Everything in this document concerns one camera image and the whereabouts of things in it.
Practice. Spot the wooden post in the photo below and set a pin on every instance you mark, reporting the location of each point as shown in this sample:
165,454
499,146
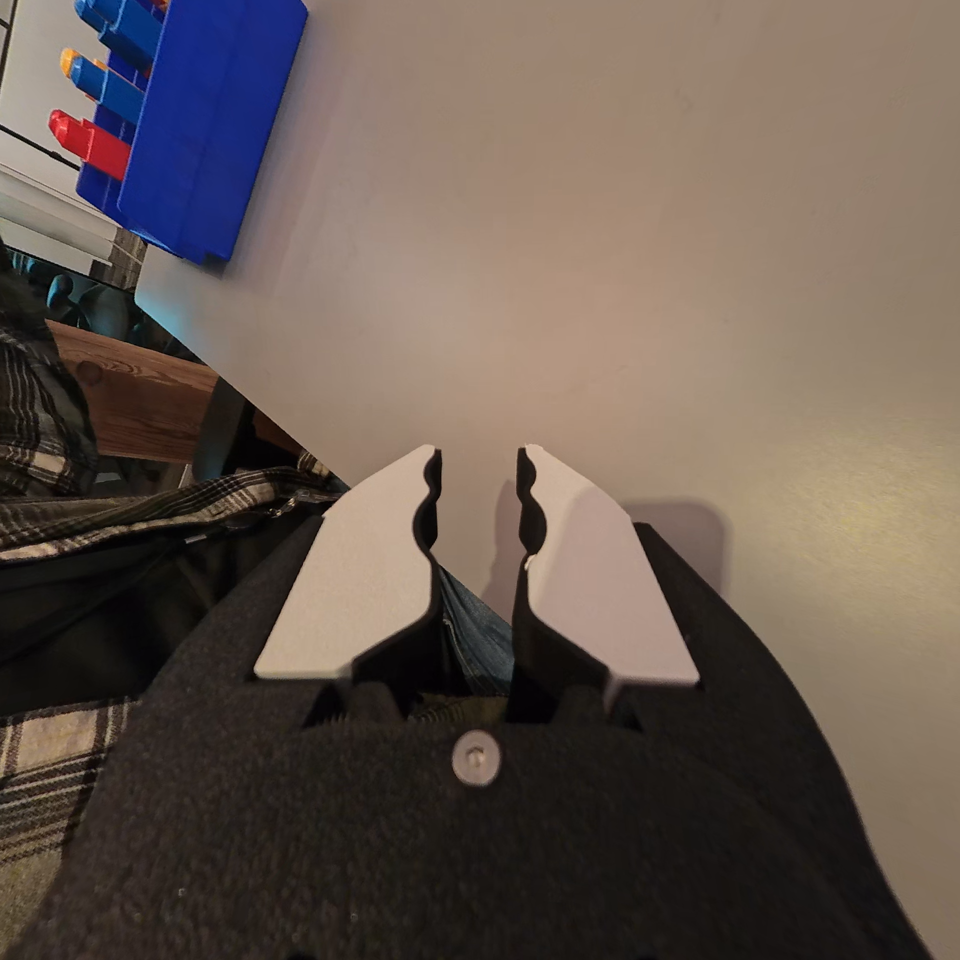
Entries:
150,397

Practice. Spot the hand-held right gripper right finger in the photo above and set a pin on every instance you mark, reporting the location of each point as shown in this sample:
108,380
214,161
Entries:
600,577

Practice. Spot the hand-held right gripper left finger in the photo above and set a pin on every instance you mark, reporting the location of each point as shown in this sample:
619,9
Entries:
352,577

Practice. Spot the orange mega block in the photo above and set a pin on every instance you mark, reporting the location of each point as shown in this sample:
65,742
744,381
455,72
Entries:
69,64

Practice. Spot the blue plastic bin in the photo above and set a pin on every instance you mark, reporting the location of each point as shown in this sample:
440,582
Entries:
217,120

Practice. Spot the blue jeans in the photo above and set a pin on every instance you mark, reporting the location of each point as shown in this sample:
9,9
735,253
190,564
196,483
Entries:
472,630

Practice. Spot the red mega block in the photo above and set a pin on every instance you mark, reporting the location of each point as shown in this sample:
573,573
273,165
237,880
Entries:
101,150

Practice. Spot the person in plaid shirt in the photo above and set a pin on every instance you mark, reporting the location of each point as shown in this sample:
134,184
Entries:
45,427

